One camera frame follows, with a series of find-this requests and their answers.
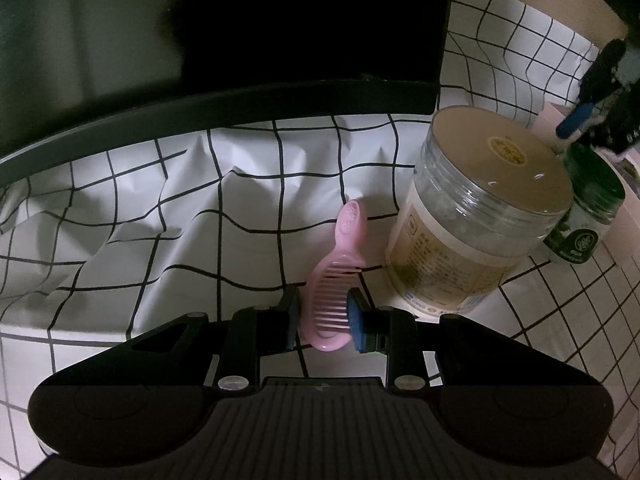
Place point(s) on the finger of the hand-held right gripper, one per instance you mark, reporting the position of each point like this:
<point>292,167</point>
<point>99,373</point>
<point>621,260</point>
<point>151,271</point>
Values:
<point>575,120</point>

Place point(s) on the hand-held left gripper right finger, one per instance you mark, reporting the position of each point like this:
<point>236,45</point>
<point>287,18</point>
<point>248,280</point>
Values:
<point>356,322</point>

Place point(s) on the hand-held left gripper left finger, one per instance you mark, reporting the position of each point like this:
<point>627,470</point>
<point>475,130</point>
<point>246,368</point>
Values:
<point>292,322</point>

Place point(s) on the pink comb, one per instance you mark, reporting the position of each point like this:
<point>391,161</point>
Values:
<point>350,225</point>

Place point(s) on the small green lid jar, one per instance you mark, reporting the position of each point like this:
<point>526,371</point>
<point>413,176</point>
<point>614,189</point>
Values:
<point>590,210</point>

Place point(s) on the pink box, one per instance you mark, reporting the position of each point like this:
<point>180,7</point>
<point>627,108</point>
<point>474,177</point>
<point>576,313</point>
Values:
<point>625,230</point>

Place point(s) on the large clear jar beige lid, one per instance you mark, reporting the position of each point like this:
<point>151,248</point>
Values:
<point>450,240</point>

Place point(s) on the black monitor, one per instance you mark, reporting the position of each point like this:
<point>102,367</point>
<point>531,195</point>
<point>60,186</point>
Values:
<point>250,35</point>

